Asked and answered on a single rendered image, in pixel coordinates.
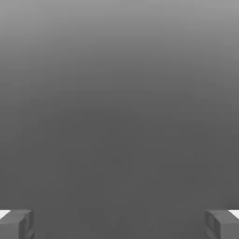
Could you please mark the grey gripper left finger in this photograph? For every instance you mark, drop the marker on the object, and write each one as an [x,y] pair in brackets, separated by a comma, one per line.
[15,224]

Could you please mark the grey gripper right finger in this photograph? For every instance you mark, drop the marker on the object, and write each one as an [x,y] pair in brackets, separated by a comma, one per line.
[224,224]

